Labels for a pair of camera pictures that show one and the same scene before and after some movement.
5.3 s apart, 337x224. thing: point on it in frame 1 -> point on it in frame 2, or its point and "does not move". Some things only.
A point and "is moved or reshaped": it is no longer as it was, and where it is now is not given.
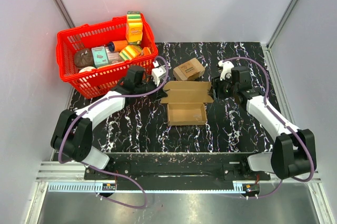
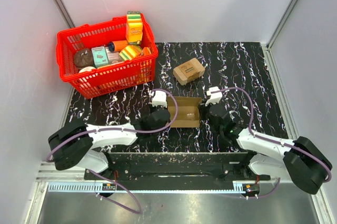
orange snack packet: x=146 y=51 does not move
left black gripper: x=159 y=94 -> x=152 y=108
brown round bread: x=83 y=58 does not move
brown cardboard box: x=186 y=101 is moved or reshaped
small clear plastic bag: x=198 y=117 -> x=190 y=116
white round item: x=86 y=69 does not move
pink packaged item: x=114 y=58 does not move
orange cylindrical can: x=117 y=46 does not move
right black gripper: x=216 y=84 -> x=203 y=108
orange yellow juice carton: x=134 y=28 does not move
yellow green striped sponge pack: x=130 y=52 does not move
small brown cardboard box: x=191 y=70 does not move
